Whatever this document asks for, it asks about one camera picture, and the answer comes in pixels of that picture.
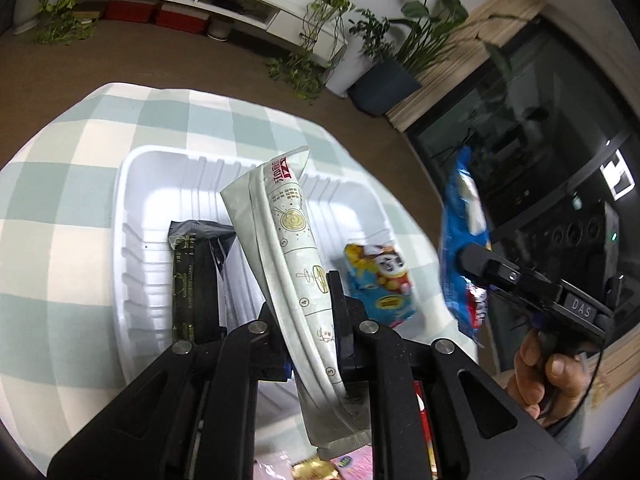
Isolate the person's right hand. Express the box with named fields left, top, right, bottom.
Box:
left=506, top=330, right=591, bottom=427

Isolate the red storage box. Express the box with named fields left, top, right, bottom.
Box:
left=104, top=0, right=158, bottom=24
left=155, top=3, right=209, bottom=35

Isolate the tall plant dark pot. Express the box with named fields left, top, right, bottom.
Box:
left=347, top=0, right=504, bottom=117

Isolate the pink snack packet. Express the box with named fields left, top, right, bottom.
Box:
left=253, top=445, right=373, bottom=480

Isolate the gold red pie packet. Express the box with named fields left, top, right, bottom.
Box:
left=292, top=456, right=342, bottom=480

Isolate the trailing vine plant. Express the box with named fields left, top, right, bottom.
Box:
left=267, top=0, right=355, bottom=100

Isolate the black snack bar packet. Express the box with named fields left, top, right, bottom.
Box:
left=167, top=220, right=235, bottom=346

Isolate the blue panda snack bag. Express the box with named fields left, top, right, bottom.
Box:
left=344, top=243, right=416, bottom=327

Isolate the white grey snack pouch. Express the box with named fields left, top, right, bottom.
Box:
left=221, top=145, right=371, bottom=460

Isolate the blue yellow snack packet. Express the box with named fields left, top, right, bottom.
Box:
left=439, top=146, right=491, bottom=342

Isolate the checkered green white tablecloth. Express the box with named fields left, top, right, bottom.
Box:
left=0, top=81, right=494, bottom=480

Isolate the white plastic tray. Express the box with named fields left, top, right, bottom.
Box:
left=113, top=146, right=477, bottom=382

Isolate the small plant white pot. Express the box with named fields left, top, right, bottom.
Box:
left=326, top=9, right=394, bottom=98

